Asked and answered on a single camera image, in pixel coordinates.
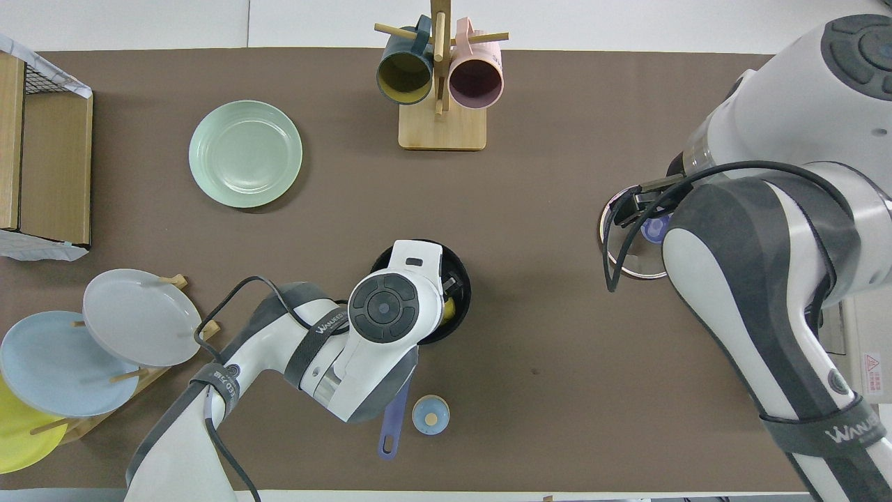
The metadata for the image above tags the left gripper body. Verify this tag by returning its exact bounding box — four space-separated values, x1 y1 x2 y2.
387 241 445 294

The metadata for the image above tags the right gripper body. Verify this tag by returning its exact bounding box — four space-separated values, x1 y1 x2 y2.
638 152 698 217

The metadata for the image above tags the glass lid with purple knob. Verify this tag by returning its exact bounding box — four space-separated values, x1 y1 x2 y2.
598 187 673 280

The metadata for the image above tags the green plate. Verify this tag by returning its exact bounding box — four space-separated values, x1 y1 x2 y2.
188 100 304 209

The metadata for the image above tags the grey plate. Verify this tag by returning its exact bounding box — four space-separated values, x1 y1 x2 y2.
82 268 205 368

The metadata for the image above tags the light blue plate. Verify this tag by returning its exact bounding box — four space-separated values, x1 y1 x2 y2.
0 310 140 418

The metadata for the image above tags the wooden plate rack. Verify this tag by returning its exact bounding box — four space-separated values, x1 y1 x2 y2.
28 273 221 447

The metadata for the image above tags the yellow plate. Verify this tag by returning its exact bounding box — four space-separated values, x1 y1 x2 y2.
0 376 68 475

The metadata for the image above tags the brown table mat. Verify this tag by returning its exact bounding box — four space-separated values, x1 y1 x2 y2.
0 47 886 492

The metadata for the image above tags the wooden mug tree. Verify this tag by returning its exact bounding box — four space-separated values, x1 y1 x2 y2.
374 0 509 151

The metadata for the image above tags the dark blue mug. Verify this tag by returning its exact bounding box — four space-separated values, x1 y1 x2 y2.
376 15 435 106

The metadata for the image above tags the pink mug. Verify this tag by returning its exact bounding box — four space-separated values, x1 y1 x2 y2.
448 17 505 110

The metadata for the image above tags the beige toaster oven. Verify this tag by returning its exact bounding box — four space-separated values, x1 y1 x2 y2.
812 296 892 405

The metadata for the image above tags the white paper sheet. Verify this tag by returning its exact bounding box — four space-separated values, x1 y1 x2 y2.
0 229 91 262

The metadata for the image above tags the wooden shelf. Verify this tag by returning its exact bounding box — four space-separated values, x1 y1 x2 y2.
0 52 93 248

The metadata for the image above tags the white checked paper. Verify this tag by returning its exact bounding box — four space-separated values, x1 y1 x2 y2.
0 33 93 99

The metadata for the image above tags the dark saucepan with purple handle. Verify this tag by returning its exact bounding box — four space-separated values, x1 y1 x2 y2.
369 239 473 460

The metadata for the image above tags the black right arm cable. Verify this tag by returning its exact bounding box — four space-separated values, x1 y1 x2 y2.
603 160 854 294

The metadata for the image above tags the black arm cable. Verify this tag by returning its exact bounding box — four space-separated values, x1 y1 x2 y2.
603 160 854 294
194 275 349 502

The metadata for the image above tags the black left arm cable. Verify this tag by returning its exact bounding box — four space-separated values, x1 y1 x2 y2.
194 275 349 502

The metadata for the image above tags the black wire basket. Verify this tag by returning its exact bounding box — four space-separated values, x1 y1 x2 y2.
24 59 79 95

